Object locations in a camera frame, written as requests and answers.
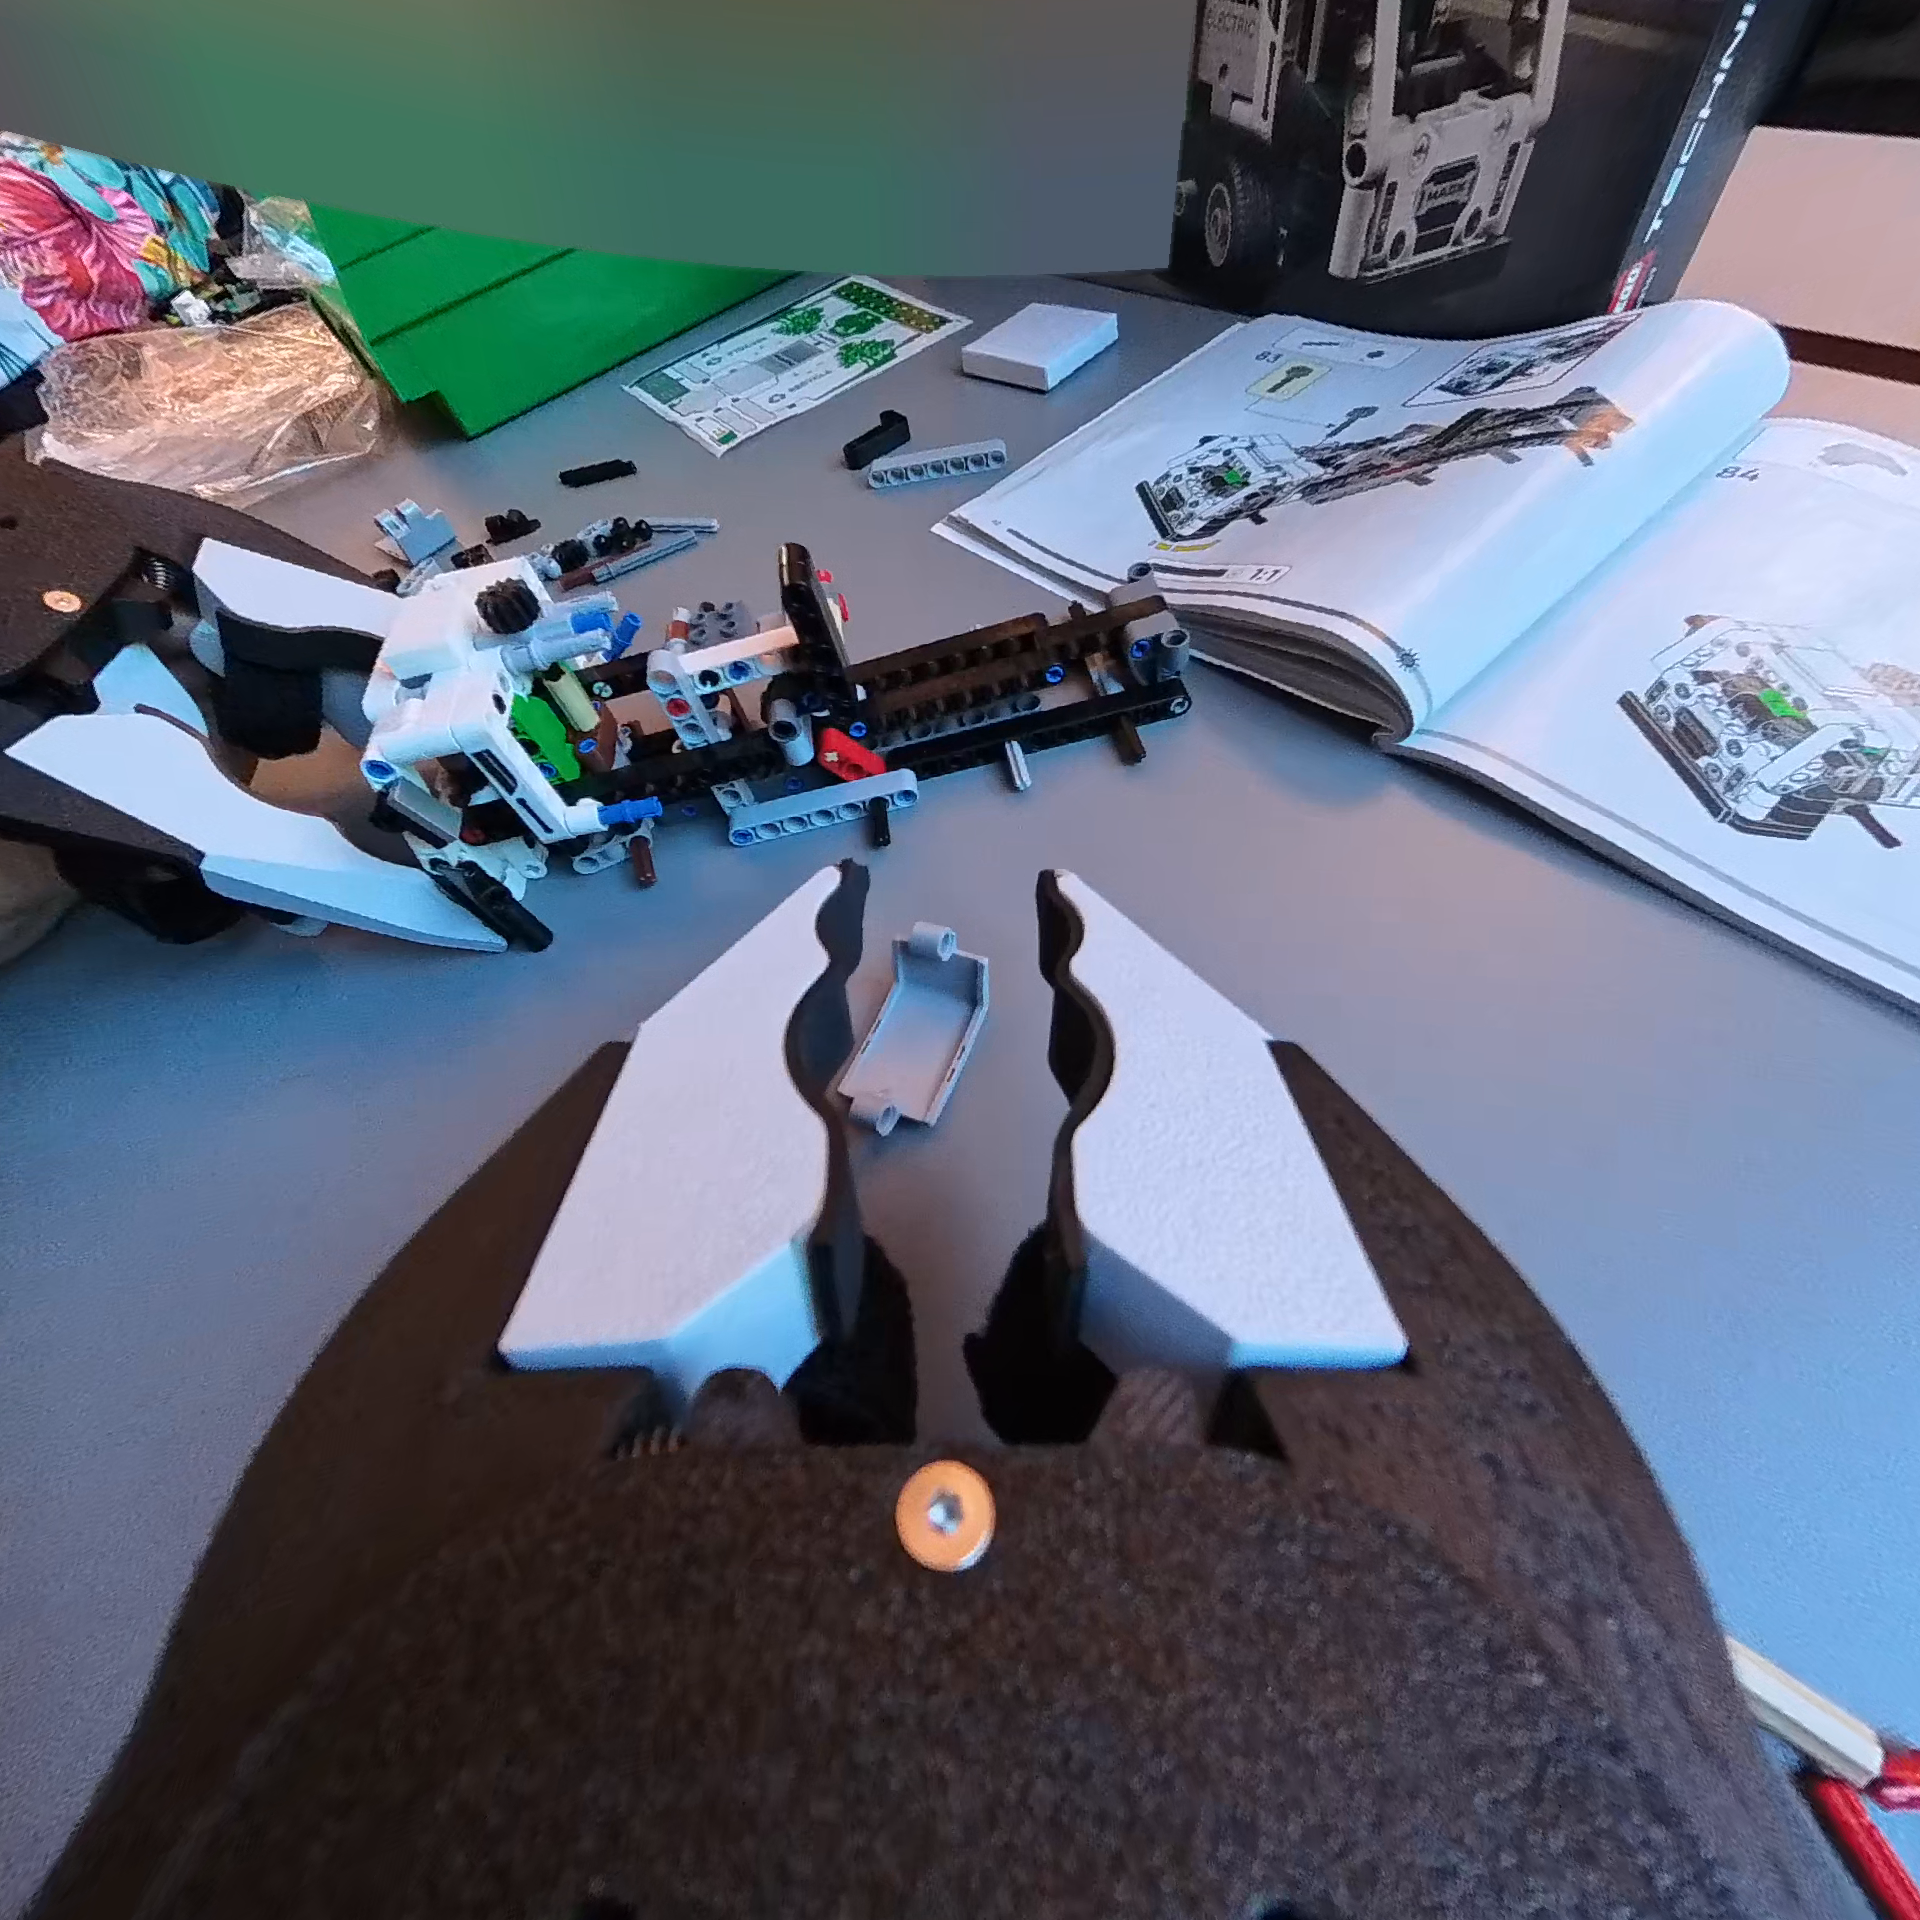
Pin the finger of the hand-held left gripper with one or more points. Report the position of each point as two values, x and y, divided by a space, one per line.
224 825
292 593

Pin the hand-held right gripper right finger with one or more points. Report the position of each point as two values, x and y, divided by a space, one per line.
1215 1184

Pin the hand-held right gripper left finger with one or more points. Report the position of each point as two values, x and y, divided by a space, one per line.
674 1170

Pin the grey curved lego panel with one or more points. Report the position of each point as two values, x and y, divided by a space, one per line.
923 1034

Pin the partly built lego truck chassis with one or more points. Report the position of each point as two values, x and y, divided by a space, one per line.
780 705

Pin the small grey lego hinge piece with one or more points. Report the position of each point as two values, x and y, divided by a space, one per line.
417 529

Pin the pile of small lego pieces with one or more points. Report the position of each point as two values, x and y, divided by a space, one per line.
600 543

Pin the black lego pin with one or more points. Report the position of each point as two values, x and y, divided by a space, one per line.
596 472

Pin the clear bag of lego pieces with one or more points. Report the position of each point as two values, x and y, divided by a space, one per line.
271 263

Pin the black angled lego piece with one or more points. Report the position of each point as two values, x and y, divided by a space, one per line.
872 440

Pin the grey lego beam with holes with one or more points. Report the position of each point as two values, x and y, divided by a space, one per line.
933 464

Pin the lego instruction booklet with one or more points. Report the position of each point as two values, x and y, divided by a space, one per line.
1501 571

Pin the black lego set box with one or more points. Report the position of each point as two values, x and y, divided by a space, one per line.
1441 150

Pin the crumpled clear plastic bag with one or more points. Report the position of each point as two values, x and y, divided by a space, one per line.
210 404

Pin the floral printed cloth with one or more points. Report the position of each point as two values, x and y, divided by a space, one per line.
90 241

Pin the green box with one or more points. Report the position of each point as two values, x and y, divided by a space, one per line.
494 331

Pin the green printed sticker sheet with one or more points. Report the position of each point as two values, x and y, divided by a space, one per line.
794 360

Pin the small white box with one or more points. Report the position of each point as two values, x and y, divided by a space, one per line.
1039 344

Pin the wooden stick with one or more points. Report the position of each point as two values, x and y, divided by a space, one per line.
1808 1711

